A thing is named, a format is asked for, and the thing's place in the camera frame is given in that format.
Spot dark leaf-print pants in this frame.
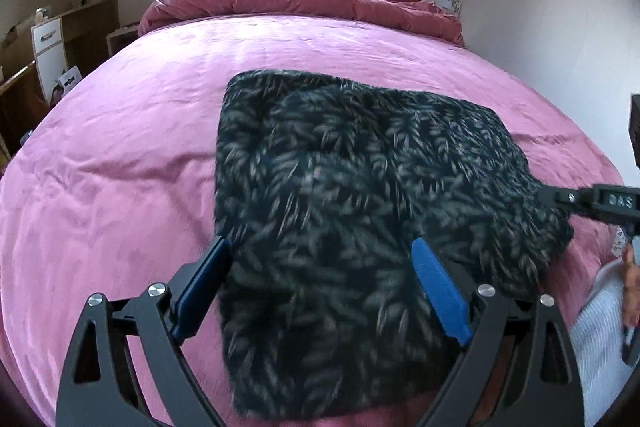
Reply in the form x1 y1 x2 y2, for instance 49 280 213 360
214 70 574 421

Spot person's right hand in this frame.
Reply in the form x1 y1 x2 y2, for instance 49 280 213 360
622 244 640 327

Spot white knit sweater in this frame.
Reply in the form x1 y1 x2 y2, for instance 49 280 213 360
570 260 632 426

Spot pink bed sheet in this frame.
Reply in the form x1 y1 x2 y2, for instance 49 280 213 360
1 15 620 425

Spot wooden desk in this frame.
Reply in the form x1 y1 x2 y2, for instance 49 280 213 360
1 62 49 159

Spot white printed box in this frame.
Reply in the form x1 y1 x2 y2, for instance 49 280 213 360
50 66 82 107

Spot white bedside table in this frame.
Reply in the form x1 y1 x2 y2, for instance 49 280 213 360
106 25 139 57

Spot white drawer cabinet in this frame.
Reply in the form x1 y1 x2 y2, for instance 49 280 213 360
32 17 67 103

